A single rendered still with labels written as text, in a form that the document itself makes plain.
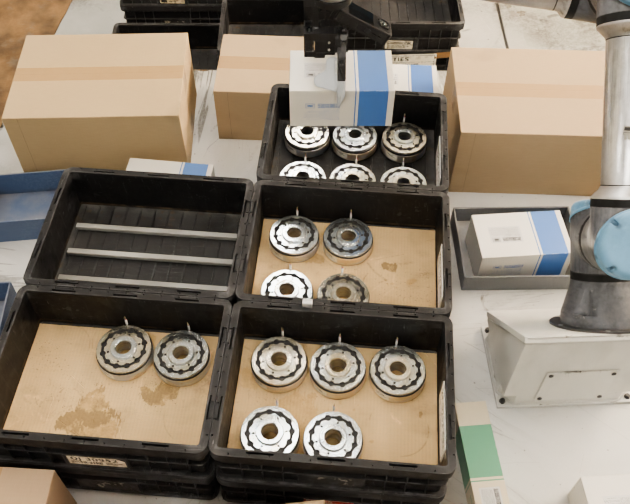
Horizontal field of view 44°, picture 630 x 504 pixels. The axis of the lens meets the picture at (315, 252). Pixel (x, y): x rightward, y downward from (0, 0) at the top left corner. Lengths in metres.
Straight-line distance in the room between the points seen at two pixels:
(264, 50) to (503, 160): 0.66
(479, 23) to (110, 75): 2.08
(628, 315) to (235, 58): 1.12
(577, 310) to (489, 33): 2.27
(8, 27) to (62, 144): 1.87
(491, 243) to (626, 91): 0.52
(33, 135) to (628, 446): 1.44
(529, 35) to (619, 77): 2.29
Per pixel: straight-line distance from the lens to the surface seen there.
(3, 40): 3.70
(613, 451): 1.65
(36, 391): 1.53
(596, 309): 1.47
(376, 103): 1.53
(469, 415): 1.54
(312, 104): 1.52
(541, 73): 1.98
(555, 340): 1.42
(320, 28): 1.46
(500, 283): 1.75
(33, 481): 1.42
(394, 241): 1.65
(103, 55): 2.02
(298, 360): 1.44
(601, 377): 1.58
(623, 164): 1.34
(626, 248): 1.32
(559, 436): 1.63
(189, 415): 1.44
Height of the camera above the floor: 2.12
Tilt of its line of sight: 53 degrees down
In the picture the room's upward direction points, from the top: 1 degrees clockwise
